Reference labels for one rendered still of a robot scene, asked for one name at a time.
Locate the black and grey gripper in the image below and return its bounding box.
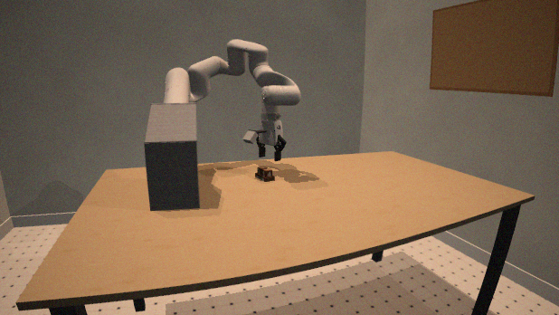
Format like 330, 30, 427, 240
256, 119, 286, 161

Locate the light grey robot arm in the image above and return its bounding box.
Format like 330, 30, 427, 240
164, 40, 300, 120

